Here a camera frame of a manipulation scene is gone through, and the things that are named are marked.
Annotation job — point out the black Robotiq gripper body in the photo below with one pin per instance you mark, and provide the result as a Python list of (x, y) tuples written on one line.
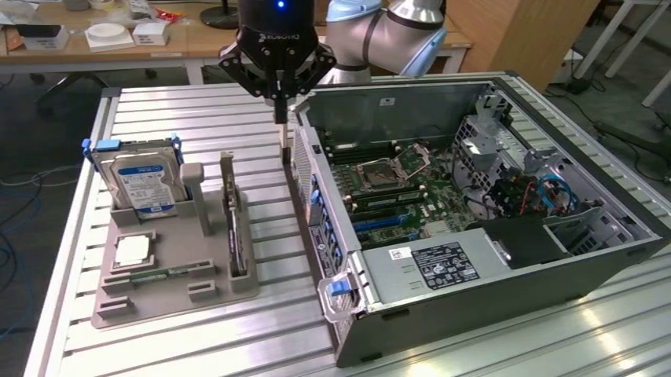
[(278, 35)]

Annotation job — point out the green graphics card with fan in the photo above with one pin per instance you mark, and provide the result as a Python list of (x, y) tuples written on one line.
[(234, 235)]

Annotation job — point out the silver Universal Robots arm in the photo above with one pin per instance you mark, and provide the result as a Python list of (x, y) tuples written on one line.
[(378, 35)]

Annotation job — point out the wooden desk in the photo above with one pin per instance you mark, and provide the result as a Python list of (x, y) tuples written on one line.
[(210, 43)]

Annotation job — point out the black round lamp base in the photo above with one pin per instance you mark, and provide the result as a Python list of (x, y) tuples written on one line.
[(221, 17)]

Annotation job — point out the red packet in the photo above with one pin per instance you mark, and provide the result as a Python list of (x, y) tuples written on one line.
[(170, 16)]

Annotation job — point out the small white cardboard box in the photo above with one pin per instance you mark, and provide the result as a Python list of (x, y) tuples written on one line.
[(153, 35)]

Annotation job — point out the metal socket cover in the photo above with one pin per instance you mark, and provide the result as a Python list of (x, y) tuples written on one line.
[(417, 155)]

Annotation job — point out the CPU socket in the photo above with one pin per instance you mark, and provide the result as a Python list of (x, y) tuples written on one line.
[(378, 174)]

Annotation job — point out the perforated metal disk bay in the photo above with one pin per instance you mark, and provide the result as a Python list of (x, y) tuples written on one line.
[(471, 133)]

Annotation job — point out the grey cup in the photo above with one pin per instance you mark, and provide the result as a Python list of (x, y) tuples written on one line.
[(77, 4)]

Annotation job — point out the black chair base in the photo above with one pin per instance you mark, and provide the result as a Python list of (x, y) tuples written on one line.
[(629, 135), (58, 88)]

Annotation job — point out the hard disk in blue caddy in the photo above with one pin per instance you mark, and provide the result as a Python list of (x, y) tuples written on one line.
[(142, 184)]

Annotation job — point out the installed RAM stick with label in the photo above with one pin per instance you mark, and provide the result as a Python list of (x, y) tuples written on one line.
[(389, 198)]

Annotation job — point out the white box with black top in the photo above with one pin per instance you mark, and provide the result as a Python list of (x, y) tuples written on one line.
[(42, 41)]

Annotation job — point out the green motherboard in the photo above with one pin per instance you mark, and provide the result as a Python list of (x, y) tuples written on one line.
[(441, 188)]

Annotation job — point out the wooden cabinet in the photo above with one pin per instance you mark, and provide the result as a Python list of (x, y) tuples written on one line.
[(525, 39)]

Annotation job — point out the blue expansion slot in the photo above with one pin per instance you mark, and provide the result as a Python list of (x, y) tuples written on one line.
[(383, 223)]

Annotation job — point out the grey printed parts rack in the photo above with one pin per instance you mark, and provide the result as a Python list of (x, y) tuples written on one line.
[(178, 243)]

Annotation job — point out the black power adapter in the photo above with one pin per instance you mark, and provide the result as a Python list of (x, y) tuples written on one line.
[(579, 86)]

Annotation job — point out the silver CPU chip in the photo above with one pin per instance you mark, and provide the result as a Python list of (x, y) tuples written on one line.
[(131, 251)]

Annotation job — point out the green RAM stick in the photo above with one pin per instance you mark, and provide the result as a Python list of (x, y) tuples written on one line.
[(158, 273)]

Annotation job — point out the blue case release latch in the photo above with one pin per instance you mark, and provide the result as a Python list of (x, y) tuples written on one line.
[(337, 286)]

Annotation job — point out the grey power supply unit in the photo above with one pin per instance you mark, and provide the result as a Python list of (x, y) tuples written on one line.
[(451, 271)]

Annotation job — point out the silver sheet metal disk bay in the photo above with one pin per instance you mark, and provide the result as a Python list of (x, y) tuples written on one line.
[(603, 228)]

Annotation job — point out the open black PC case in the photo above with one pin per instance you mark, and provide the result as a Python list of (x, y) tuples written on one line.
[(525, 314)]

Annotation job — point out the black chassis intrusion switch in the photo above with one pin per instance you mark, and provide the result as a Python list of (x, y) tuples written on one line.
[(317, 149)]

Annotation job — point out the white table frame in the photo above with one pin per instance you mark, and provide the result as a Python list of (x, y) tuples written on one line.
[(602, 47)]

